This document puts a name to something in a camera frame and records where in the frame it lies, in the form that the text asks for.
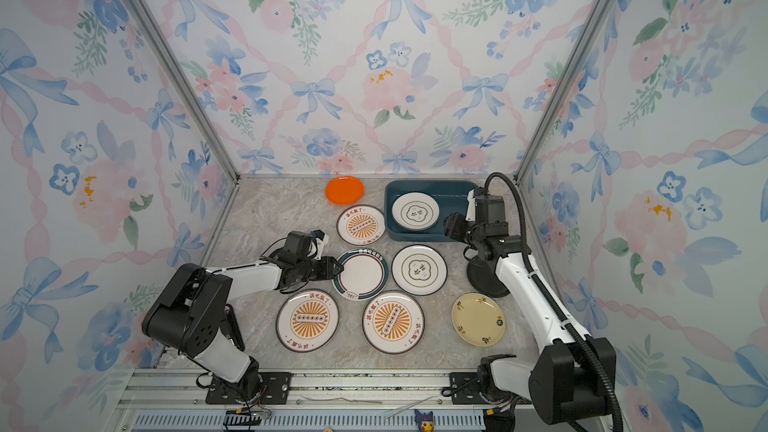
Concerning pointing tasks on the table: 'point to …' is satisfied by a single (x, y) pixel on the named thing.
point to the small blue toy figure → (424, 421)
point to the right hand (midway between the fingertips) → (454, 220)
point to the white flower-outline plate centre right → (419, 269)
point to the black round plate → (482, 275)
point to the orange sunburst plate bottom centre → (393, 322)
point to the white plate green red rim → (365, 274)
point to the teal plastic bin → (452, 196)
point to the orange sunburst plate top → (360, 225)
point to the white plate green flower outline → (415, 211)
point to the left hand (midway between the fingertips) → (341, 267)
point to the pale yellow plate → (478, 319)
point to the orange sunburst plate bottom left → (307, 320)
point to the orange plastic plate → (344, 190)
